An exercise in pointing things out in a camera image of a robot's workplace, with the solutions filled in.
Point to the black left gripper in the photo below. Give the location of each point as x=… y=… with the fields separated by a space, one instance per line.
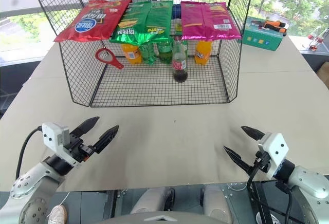
x=77 y=148

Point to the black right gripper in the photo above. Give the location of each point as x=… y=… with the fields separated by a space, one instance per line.
x=262 y=163

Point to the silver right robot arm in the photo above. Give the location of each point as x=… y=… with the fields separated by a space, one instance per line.
x=306 y=183

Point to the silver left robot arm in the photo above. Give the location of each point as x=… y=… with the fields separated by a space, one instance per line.
x=36 y=180

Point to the red bottle opener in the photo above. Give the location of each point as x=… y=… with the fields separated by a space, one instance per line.
x=113 y=60

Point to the orange soda plastic bottle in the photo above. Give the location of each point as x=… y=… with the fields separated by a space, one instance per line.
x=203 y=53
x=131 y=53

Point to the green soda plastic bottle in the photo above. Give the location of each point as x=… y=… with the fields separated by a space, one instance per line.
x=165 y=52
x=149 y=54

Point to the glass cola bottle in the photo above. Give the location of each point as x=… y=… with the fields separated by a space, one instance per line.
x=179 y=62

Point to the glass bottle with red liquid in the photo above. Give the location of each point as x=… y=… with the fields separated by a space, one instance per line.
x=319 y=40
x=314 y=32

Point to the silver right robot thigh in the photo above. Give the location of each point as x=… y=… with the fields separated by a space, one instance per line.
x=218 y=203

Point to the silver robot thigh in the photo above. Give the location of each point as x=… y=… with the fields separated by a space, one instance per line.
x=218 y=203
x=151 y=203

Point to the black and white sneaker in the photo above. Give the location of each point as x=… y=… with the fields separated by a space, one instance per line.
x=267 y=220

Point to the silver left robot thigh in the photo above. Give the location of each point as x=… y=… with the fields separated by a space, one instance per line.
x=151 y=203

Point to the pinkish white sneaker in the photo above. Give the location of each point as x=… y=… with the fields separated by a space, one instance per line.
x=58 y=215

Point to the green cardboard box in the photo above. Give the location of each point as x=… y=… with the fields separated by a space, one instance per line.
x=262 y=39

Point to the grey robot torso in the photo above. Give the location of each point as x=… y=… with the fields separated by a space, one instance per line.
x=164 y=220

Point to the red chips bag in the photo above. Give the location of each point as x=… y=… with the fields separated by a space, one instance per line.
x=92 y=21

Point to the green chips bag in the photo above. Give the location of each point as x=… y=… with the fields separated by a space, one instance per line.
x=146 y=21

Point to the orange and black hand tool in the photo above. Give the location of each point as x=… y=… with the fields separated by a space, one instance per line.
x=272 y=25

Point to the magenta chips bag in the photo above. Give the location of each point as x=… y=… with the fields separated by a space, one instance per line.
x=205 y=21

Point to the blue snack bag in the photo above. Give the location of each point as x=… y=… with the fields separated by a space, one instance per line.
x=176 y=10

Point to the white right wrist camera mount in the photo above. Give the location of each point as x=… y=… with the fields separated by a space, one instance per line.
x=275 y=147

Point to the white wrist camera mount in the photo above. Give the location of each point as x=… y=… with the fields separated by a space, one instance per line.
x=55 y=139
x=275 y=147

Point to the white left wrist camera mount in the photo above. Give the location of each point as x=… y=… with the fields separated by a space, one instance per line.
x=55 y=139

